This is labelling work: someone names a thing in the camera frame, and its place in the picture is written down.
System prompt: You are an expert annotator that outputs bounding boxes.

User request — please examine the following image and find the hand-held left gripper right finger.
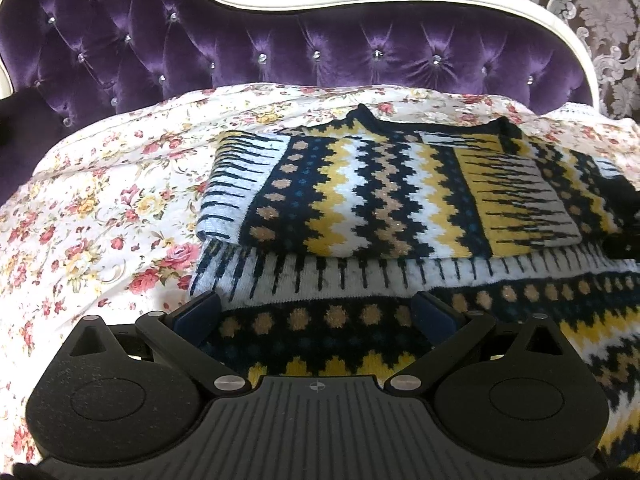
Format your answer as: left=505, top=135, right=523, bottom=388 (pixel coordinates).
left=384, top=291, right=565, bottom=394

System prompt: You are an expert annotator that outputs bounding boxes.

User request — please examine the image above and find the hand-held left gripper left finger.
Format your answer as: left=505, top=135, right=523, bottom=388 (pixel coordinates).
left=67, top=290, right=252, bottom=394

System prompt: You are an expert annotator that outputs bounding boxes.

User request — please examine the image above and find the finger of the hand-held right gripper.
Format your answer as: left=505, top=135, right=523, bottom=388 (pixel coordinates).
left=602, top=232, right=640, bottom=262

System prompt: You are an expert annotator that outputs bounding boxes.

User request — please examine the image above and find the zigzag patterned knit sweater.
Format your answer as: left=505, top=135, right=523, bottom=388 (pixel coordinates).
left=190, top=104, right=640, bottom=480

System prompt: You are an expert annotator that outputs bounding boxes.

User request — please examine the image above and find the floral blanket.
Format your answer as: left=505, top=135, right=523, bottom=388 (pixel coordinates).
left=0, top=82, right=640, bottom=466

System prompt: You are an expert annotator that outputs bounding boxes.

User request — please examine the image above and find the damask patterned curtain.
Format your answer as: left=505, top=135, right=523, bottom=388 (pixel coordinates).
left=197, top=0, right=640, bottom=122

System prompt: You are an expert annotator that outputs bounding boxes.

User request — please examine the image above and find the purple tufted sofa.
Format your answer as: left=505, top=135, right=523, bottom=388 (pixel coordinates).
left=0, top=0, right=601, bottom=201

